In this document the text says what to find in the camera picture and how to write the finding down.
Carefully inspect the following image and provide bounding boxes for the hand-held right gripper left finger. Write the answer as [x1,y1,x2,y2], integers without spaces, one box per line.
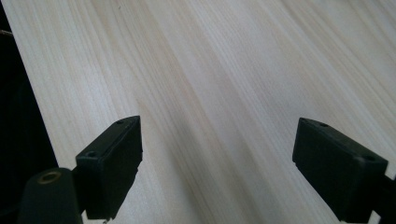
[75,115,144,221]

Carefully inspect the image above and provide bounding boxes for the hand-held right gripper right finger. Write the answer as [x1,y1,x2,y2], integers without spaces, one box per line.
[291,117,389,224]

